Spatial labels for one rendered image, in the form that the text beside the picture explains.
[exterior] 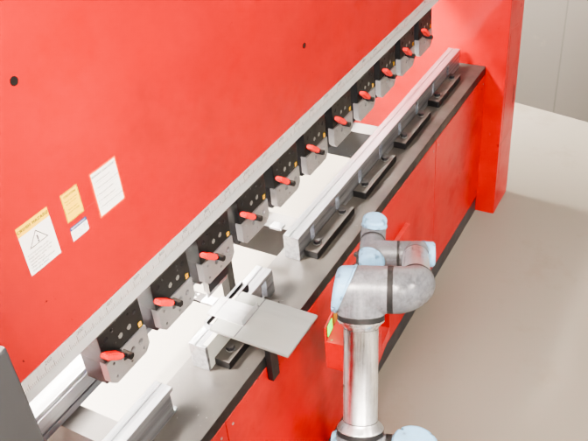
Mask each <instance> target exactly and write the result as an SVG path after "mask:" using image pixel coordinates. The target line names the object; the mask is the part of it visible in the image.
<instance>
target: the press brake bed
mask: <svg viewBox="0 0 588 441"><path fill-rule="evenodd" d="M484 87H485V75H484V77H483V78H482V79H481V81H480V82H479V84H478V85H477V86H476V88H475V89H474V90H473V91H472V92H471V94H470V95H469V96H468V98H467V99H466V100H465V102H464V103H463V105H462V106H461V107H460V109H459V110H458V112H457V113H456V114H455V116H454V117H453V118H452V119H451V120H450V122H449V123H448V124H447V126H446V127H445V128H444V130H443V131H442V133H441V134H440V135H439V137H438V138H437V140H436V141H435V142H434V144H433V145H432V146H431V147H430V148H429V150H428V151H427V152H426V154H425V155H424V156H423V158H422V159H421V161H420V162H419V163H418V165H417V166H416V168H415V169H414V170H413V172H412V173H411V174H410V175H409V176H408V178H407V179H406V180H405V182H404V183H403V184H402V186H401V187H400V189H399V190H398V191H397V193H396V194H395V196H394V197H393V198H392V200H391V201H390V202H389V203H388V204H387V206H386V207H385V208H384V210H383V211H382V212H381V213H382V214H384V215H385V216H386V218H387V226H388V227H387V230H386V241H393V240H394V239H395V238H396V236H397V235H398V233H399V232H400V230H401V229H402V228H403V226H404V224H405V223H409V224H410V225H409V239H408V241H427V242H435V244H436V263H435V266H433V267H430V270H431V271H432V273H433V275H434V277H436V275H437V273H438V272H439V270H440V269H441V267H442V265H443V264H444V262H445V260H446V258H447V256H448V255H449V254H450V252H451V250H452V248H453V246H454V245H455V243H456V241H457V240H458V238H459V237H460V235H461V233H462V232H463V230H464V228H465V227H466V224H467V222H468V221H469V220H470V218H471V217H472V215H473V213H474V211H475V204H476V196H477V185H478V173H479V161H480V137H481V124H482V112H483V100H484ZM334 279H335V276H334V277H333V278H332V280H331V281H330V283H329V284H328V285H327V286H326V287H325V289H324V290H323V291H322V293H321V294H320V295H319V297H318V298H317V300H316V301H315V302H314V304H313V305H312V306H311V308H310V309H309V311H308V312H309V313H313V314H316V315H318V317H317V319H316V320H315V321H314V323H313V324H312V325H311V327H310V329H309V330H308V331H307V333H306V334H305V335H304V337H303V338H302V339H301V341H300V343H299V344H298V345H297V347H296V348H295V349H294V350H293V352H292V353H291V354H290V356H289V357H288V358H286V357H283V356H281V355H279V354H278V355H277V356H278V363H279V370H280V373H279V375H278V376H277V378H276V379H275V380H274V381H271V380H269V378H268V372H267V367H266V368H265V369H264V370H263V371H262V373H261V374H260V375H259V377H258V378H257V379H256V381H255V382H254V384H253V385H252V386H251V388H250V389H249V390H248V392H247V393H246V395H245V396H244V397H243V398H242V399H241V401H240V402H239V403H238V405H237V406H236V407H235V409H234V410H233V412H232V413H231V414H230V416H229V417H228V418H227V420H226V421H225V423H224V424H223V425H222V426H221V427H220V429H219V430H218V431H217V433H216V434H215V435H214V437H213V438H212V440H211V441H331V435H332V432H333V431H336V430H337V425H338V423H339V422H340V421H342V420H343V371H340V370H336V369H332V368H329V367H326V345H325V335H324V327H325V325H326V322H327V320H328V319H329V317H330V315H331V313H332V311H331V302H332V294H333V284H334ZM415 311H416V310H414V311H410V312H406V313H402V314H389V338H388V343H387V345H386V347H385V349H384V352H383V354H382V357H381V360H380V362H379V365H378V373H379V372H380V370H381V368H382V366H383V364H384V362H385V361H386V359H387V358H388V357H389V354H390V353H391V351H392V349H393V348H394V346H395V344H396V342H397V341H398V340H399V338H400V336H401V334H402V333H403V330H404V329H405V327H406V325H407V324H408V323H409V321H410V319H411V317H412V316H413V314H414V312H415Z"/></svg>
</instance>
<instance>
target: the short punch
mask: <svg viewBox="0 0 588 441"><path fill-rule="evenodd" d="M227 274H228V266H226V267H225V269H224V270H223V271H222V272H221V273H220V274H219V275H218V276H217V277H216V278H215V279H214V280H213V281H212V282H211V283H204V282H203V287H204V292H206V293H207V297H208V298H209V297H210V296H211V295H212V294H213V293H214V292H215V291H216V290H217V289H218V287H219V286H220V285H221V284H222V283H223V282H224V281H225V280H226V279H227Z"/></svg>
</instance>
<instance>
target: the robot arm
mask: <svg viewBox="0 0 588 441"><path fill-rule="evenodd" d="M387 227H388V226H387V218H386V216H385V215H384V214H382V213H378V212H369V213H366V214H365V215H364V216H363V219H362V223H361V232H360V248H359V249H358V250H357V251H356V252H354V253H353V256H355V257H356V262H355V264H353V265H343V266H340V267H339V268H338V269H337V272H336V275H335V279H334V284H333V289H332V302H331V311H332V312H334V313H336V312H337V320H338V322H340V323H341V324H342V326H343V420H342V421H340V422H339V423H338V425H337V430H335V431H333V432H332V435H331V441H437V439H436V438H435V437H434V436H433V435H432V434H431V433H430V432H429V431H428V430H426V429H424V428H422V427H419V426H415V425H408V426H404V427H402V428H401V429H399V430H397V431H396V432H395V434H384V427H383V425H382V424H381V423H380V422H379V421H378V334H379V326H380V325H381V324H382V323H383V322H384V321H385V314H402V313H406V312H412V311H414V310H415V309H417V308H419V307H421V306H422V305H424V304H425V303H426V302H428V300H429V299H430V298H431V297H432V295H433V293H434V290H435V286H436V281H435V277H434V275H433V273H432V271H431V270H430V267H433V266H435V263H436V244H435V242H433V241H386V230H387Z"/></svg>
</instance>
